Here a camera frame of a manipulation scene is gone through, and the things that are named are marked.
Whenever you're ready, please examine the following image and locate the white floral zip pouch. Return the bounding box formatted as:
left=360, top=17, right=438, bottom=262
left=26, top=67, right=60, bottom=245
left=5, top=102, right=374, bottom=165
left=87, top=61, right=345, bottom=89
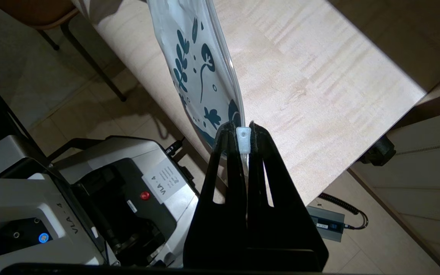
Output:
left=146, top=0, right=252, bottom=161

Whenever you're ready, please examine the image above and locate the grey power adapter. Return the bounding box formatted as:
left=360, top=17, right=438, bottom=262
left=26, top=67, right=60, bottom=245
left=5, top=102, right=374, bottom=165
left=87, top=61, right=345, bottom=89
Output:
left=306, top=206, right=346, bottom=242

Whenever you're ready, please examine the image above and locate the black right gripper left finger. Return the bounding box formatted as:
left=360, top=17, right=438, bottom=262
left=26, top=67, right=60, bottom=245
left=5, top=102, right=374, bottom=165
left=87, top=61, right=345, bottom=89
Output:
left=184, top=121, right=248, bottom=270

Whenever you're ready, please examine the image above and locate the black corrugated floor cable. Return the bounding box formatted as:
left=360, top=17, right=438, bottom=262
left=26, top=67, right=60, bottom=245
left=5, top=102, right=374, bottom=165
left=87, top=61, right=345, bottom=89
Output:
left=317, top=192, right=369, bottom=230

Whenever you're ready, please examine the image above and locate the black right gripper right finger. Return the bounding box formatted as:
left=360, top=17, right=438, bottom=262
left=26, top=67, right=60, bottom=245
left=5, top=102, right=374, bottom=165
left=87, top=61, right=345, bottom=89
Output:
left=247, top=121, right=329, bottom=271

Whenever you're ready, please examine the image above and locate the thin black plug cable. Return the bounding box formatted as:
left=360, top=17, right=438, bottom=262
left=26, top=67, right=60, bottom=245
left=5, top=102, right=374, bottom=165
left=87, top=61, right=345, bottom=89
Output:
left=165, top=138, right=186, bottom=157

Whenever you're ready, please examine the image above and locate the black table clamp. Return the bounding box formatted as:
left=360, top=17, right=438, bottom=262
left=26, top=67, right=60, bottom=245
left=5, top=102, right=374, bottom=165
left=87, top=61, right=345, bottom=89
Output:
left=359, top=136, right=396, bottom=167

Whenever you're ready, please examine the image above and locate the brown upholstered chair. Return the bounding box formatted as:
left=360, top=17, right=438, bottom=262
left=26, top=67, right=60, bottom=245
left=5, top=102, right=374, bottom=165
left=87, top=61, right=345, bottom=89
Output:
left=0, top=0, right=127, bottom=102

